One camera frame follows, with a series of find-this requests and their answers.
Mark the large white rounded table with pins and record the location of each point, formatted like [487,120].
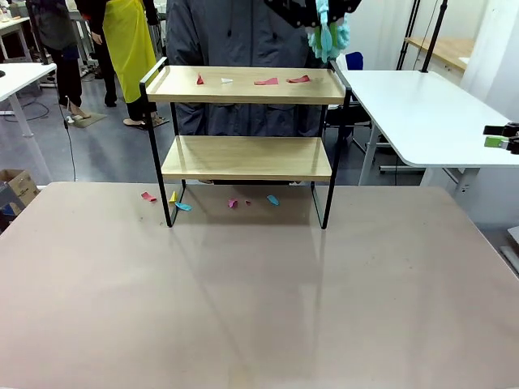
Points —
[425,113]

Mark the black clamp pole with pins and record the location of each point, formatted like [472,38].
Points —
[38,40]

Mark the black tripod legs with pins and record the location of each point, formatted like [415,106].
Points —
[409,28]

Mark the long red paper scrap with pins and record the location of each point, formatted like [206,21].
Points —
[298,79]
[266,82]

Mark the distant white workbench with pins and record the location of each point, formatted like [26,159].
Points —
[12,24]

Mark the floor mat with slippers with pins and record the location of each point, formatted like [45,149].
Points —
[83,119]

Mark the teal chenille duster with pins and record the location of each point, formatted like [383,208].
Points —
[320,44]

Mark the bystander in dark clothes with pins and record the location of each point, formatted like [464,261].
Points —
[61,24]

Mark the two-tier wooden shelf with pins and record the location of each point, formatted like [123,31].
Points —
[243,158]

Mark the small white desk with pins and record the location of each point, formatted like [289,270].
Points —
[24,77]

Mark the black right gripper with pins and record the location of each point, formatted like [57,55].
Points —
[514,138]

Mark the grey metal base plate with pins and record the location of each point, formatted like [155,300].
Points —
[511,259]

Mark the wooden top table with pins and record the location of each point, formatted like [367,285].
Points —
[446,48]

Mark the cardboard box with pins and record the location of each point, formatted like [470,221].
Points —
[22,184]

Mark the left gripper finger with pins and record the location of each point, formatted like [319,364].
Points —
[342,8]
[292,12]

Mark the person in grey jacket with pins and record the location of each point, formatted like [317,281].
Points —
[235,36]

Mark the bystander in yellow apron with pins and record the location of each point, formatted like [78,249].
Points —
[125,48]

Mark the white paper scrap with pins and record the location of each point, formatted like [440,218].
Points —
[226,80]

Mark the magenta paper scrap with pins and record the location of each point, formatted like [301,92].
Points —
[232,202]

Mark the black stand pole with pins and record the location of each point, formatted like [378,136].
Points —
[436,32]

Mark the yellow paper scrap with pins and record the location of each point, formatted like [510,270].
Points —
[173,196]

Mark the blue paper scrap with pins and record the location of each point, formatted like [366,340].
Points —
[273,199]
[183,206]

